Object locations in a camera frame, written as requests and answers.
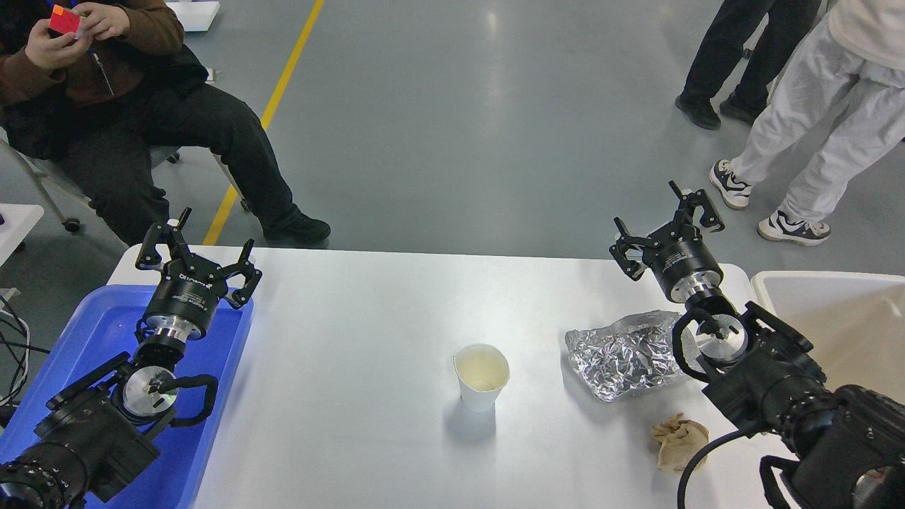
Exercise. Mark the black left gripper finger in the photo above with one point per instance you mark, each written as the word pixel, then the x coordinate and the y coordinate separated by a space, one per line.
pixel 169 233
pixel 238 297

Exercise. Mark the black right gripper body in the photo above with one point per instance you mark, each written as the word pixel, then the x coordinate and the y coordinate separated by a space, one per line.
pixel 682 263

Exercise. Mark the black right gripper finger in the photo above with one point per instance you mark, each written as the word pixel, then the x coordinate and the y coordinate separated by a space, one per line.
pixel 633 254
pixel 695 210

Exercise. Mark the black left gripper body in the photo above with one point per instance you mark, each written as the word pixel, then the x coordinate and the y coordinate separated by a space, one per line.
pixel 184 303

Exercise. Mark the white paper cup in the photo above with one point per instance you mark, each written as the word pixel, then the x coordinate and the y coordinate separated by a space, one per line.
pixel 482 372

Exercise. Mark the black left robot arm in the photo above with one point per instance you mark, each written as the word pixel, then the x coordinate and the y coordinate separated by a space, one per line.
pixel 99 434

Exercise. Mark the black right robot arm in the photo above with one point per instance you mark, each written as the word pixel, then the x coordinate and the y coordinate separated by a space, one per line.
pixel 848 444

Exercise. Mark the crumpled aluminium foil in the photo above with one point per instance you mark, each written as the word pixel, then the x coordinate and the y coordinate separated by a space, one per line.
pixel 629 357

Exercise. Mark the blue plastic tray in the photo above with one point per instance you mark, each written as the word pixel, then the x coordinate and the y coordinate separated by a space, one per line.
pixel 103 326

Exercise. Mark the grey office chair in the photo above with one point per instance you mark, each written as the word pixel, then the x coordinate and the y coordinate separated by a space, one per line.
pixel 45 174

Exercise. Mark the white side table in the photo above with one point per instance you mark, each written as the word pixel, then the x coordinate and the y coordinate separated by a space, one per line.
pixel 19 220

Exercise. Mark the crumpled brown paper ball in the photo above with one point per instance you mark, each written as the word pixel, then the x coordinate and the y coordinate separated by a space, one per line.
pixel 679 440

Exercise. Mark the beige plastic bin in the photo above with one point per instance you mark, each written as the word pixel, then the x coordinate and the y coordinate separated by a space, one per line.
pixel 854 320

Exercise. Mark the seated person brown sweater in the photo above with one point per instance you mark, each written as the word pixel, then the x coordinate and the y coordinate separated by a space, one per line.
pixel 97 104

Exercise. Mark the person in white clothes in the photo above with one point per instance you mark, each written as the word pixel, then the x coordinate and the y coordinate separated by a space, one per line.
pixel 851 63

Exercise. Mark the white box on floor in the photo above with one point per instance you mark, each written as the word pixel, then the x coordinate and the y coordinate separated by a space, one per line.
pixel 195 16

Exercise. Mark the colourful puzzle cube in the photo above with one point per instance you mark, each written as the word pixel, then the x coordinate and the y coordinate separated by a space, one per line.
pixel 63 20

